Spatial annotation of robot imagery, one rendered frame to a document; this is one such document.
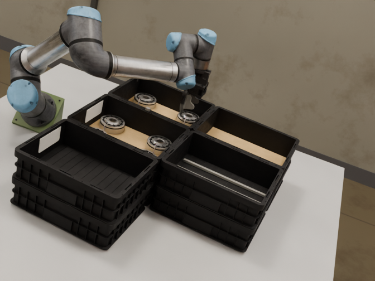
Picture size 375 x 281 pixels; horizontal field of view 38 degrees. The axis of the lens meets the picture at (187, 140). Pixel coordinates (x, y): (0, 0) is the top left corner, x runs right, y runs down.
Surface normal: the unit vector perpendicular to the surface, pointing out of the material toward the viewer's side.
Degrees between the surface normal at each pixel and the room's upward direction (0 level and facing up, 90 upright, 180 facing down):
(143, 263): 0
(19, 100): 56
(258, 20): 90
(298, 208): 0
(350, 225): 0
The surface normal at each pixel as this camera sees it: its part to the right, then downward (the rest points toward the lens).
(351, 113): -0.30, 0.41
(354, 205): 0.24, -0.84
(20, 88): -0.04, -0.09
